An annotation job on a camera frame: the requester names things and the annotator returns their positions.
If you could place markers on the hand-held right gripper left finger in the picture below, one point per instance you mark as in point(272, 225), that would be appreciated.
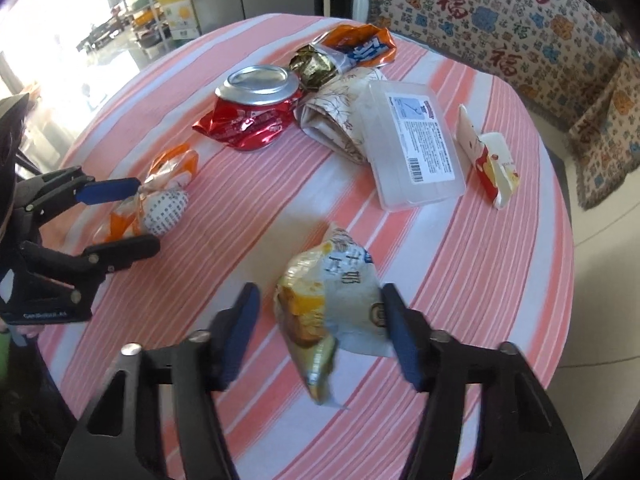
point(240, 340)

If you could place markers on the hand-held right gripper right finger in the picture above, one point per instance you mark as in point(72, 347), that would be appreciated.
point(402, 345)

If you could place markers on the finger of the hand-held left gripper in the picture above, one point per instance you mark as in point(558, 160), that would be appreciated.
point(107, 190)
point(125, 250)

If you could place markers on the orange white wrapper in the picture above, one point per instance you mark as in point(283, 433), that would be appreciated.
point(162, 200)

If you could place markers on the yellow white snack bag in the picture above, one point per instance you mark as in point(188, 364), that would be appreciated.
point(330, 300)

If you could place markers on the floral tissue pack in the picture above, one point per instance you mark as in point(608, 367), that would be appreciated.
point(335, 110)

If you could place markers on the orange blue snack wrapper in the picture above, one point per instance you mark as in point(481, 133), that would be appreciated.
point(357, 45)

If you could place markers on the pink striped tablecloth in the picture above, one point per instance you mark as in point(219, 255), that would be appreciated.
point(260, 210)

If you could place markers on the crushed red can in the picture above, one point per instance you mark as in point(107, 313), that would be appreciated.
point(250, 110)

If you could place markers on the white storage rack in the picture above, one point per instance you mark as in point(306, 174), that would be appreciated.
point(132, 5)

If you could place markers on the yellow white cardboard box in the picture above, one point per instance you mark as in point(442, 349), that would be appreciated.
point(179, 12)

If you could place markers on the clear plastic box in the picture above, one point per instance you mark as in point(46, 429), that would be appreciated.
point(415, 145)

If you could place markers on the red white small carton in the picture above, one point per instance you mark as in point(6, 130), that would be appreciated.
point(487, 160)

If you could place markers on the green gold wrapper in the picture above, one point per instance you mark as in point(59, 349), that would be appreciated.
point(312, 67)

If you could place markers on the small printed blanket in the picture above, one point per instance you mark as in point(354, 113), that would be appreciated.
point(610, 140)

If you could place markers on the large printed blanket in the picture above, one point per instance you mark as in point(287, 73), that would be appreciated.
point(500, 25)

